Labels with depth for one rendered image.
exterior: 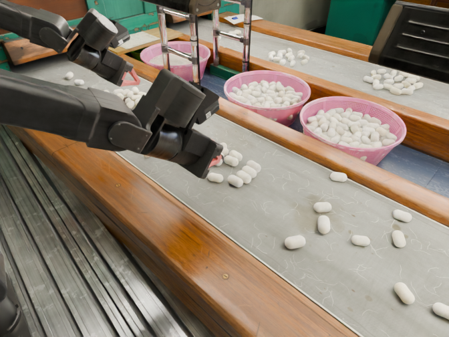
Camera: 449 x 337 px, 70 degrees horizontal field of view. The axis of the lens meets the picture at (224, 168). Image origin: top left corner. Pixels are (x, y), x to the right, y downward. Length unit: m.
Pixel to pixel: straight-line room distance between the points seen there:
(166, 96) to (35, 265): 0.44
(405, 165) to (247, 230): 0.52
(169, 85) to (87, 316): 0.41
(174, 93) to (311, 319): 0.37
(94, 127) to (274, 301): 0.34
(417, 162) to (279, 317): 0.64
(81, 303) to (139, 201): 0.20
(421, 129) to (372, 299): 0.57
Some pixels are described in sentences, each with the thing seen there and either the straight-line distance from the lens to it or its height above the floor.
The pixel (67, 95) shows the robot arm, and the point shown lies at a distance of 0.43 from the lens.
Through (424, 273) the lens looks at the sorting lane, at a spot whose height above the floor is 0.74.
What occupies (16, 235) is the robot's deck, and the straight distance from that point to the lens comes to 0.82.
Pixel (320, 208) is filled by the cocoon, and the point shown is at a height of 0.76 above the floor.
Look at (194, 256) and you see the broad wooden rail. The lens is 0.55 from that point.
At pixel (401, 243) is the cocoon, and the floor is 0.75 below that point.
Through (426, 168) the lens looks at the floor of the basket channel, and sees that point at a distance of 0.99.
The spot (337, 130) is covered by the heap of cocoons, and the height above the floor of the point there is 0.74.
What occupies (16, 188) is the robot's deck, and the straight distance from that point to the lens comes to 0.94.
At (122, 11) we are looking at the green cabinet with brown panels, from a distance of 1.54.
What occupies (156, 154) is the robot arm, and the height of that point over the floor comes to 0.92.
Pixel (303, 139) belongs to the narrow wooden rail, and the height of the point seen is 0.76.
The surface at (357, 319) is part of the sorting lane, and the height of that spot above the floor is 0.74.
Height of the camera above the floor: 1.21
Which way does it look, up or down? 39 degrees down
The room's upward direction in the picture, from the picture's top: straight up
